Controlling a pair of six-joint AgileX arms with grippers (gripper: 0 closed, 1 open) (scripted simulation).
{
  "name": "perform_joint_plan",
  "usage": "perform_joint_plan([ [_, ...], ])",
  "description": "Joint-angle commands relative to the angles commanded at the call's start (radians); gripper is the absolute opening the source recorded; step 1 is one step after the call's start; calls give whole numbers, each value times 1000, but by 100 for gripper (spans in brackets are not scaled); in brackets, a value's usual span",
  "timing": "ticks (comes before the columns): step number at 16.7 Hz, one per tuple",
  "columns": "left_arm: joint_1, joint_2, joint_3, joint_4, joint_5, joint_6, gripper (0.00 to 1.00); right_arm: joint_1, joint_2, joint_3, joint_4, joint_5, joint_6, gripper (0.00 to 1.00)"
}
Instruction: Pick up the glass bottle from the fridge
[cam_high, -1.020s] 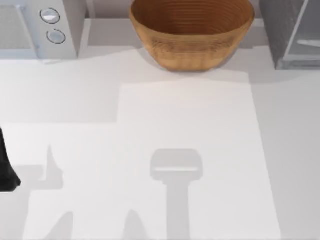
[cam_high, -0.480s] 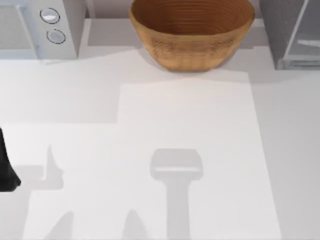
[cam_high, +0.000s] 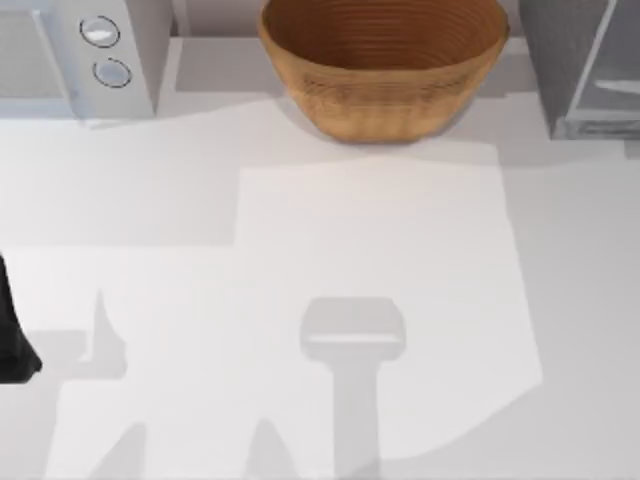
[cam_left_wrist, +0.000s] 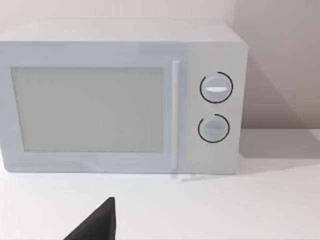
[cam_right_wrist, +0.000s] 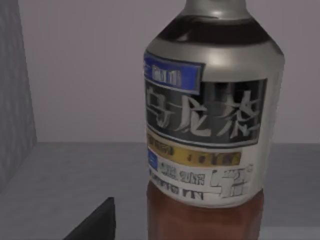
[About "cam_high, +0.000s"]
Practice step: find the brown woven basket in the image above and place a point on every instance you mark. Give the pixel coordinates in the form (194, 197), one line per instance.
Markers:
(382, 95)

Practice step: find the round microwave knob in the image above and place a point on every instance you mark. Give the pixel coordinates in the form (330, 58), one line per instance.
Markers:
(112, 72)
(100, 32)

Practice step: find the grey cabinet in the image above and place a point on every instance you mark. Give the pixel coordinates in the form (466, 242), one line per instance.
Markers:
(560, 65)

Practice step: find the pale microwave oven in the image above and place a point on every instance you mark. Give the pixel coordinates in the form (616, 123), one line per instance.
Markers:
(75, 55)

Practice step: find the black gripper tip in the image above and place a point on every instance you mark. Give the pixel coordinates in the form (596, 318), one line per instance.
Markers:
(11, 345)

